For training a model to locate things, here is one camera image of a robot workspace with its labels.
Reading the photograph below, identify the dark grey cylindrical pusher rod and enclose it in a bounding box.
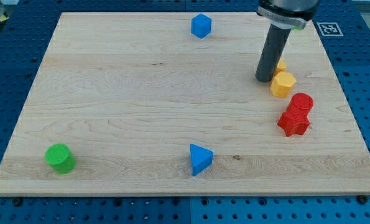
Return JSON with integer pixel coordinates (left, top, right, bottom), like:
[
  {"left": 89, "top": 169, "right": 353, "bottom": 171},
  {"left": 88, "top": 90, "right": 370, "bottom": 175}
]
[{"left": 255, "top": 24, "right": 291, "bottom": 83}]

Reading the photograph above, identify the small yellow block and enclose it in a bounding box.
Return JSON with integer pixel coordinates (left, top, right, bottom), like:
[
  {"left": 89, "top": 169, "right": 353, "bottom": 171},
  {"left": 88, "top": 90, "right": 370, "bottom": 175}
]
[{"left": 274, "top": 59, "right": 287, "bottom": 76}]

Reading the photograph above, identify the yellow hexagon block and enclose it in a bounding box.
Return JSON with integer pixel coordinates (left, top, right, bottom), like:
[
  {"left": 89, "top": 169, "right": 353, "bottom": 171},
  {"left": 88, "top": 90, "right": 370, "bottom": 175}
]
[{"left": 270, "top": 72, "right": 297, "bottom": 98}]

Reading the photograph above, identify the white fiducial marker tag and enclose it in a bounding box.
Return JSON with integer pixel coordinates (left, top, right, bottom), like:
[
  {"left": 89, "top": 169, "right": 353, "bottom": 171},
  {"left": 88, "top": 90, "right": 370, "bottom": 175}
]
[{"left": 317, "top": 22, "right": 343, "bottom": 37}]

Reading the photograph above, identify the red cylinder block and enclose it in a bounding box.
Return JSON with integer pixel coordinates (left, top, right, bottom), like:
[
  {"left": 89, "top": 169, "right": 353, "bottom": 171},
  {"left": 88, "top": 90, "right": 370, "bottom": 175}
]
[{"left": 287, "top": 93, "right": 314, "bottom": 114}]

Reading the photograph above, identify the blue cube block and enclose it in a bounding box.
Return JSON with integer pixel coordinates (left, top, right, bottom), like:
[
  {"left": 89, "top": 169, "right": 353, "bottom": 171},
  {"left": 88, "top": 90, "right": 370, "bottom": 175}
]
[{"left": 191, "top": 14, "right": 212, "bottom": 39}]

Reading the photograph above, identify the red star block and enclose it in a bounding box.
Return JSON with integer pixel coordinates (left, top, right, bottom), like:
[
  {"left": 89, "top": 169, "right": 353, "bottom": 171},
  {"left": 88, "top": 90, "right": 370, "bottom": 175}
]
[{"left": 277, "top": 111, "right": 310, "bottom": 137}]

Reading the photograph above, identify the wooden board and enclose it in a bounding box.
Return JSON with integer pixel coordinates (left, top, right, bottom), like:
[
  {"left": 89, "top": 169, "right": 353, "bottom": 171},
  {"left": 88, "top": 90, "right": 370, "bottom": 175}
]
[{"left": 0, "top": 12, "right": 370, "bottom": 197}]

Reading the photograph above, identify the blue triangle block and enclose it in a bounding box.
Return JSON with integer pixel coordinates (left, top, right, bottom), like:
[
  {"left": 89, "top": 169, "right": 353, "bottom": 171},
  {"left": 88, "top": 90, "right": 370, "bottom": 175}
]
[{"left": 190, "top": 144, "right": 214, "bottom": 176}]

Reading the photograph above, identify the green cylinder block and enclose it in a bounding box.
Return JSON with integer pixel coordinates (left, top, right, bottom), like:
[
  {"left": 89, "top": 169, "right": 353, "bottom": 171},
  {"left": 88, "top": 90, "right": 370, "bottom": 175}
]
[{"left": 45, "top": 143, "right": 76, "bottom": 174}]

